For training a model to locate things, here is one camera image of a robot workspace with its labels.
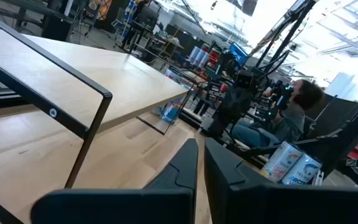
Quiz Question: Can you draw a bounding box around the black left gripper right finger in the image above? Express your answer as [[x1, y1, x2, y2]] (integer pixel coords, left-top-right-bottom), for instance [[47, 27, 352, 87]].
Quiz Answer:
[[203, 138, 358, 224]]

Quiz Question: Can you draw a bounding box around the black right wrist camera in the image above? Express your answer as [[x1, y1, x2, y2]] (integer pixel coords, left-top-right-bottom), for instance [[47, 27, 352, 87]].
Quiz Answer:
[[234, 71, 256, 91]]

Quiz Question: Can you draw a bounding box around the colourful patterned panel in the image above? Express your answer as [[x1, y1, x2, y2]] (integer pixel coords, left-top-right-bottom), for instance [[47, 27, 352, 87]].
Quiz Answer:
[[87, 0, 113, 21]]

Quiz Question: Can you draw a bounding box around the monitor with blue screen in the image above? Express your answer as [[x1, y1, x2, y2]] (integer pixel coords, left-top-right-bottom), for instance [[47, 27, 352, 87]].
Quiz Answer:
[[228, 42, 250, 66]]

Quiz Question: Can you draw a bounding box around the person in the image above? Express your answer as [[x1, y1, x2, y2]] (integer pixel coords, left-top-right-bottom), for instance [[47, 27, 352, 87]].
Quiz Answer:
[[231, 78, 325, 149], [121, 0, 150, 50]]

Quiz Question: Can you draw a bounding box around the blue silver Red Bull can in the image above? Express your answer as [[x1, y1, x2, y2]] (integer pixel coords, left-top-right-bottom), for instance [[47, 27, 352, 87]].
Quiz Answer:
[[161, 98, 183, 125]]

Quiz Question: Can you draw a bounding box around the silver blue beverage can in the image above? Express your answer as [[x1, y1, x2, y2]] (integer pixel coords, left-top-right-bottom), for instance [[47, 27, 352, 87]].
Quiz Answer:
[[188, 45, 200, 65], [194, 49, 205, 67], [200, 52, 211, 69]]

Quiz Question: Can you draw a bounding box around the red parts bin rack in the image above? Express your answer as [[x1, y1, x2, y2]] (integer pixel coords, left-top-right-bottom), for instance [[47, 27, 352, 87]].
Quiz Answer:
[[208, 51, 220, 68]]

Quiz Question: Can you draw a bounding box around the wooden shelf black metal frame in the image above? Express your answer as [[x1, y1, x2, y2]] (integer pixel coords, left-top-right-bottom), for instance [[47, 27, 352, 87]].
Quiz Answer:
[[0, 8, 199, 189]]

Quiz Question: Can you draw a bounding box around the black aluminium rig frame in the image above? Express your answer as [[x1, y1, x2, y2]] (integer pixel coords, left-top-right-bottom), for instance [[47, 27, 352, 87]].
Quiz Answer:
[[237, 0, 358, 178]]

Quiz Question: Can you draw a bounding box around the black partition panel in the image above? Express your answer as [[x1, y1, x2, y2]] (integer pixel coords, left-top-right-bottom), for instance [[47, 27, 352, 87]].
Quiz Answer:
[[305, 93, 358, 139]]

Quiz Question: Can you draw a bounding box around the white Celsius Tropical can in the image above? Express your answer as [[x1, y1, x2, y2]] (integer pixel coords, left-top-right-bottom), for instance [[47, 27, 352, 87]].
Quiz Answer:
[[261, 140, 304, 184]]

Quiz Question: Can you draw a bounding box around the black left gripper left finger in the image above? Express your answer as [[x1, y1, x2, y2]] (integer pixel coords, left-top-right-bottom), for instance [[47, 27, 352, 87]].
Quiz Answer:
[[30, 138, 200, 224]]

